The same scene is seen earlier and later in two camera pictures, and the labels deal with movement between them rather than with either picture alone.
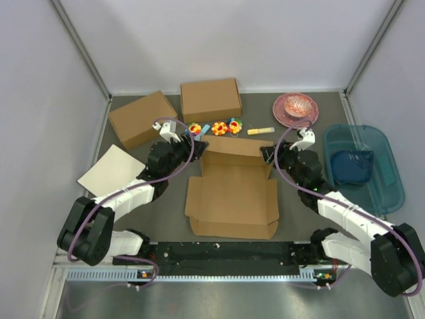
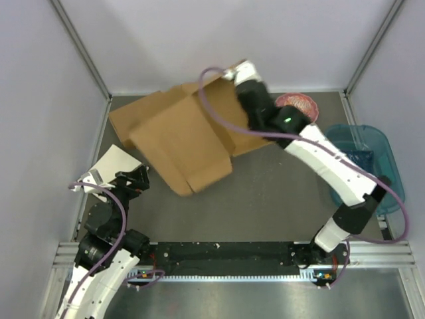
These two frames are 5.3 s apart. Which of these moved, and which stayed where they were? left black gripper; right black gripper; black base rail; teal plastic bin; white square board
Moved: right black gripper; left black gripper
Stayed: teal plastic bin; white square board; black base rail
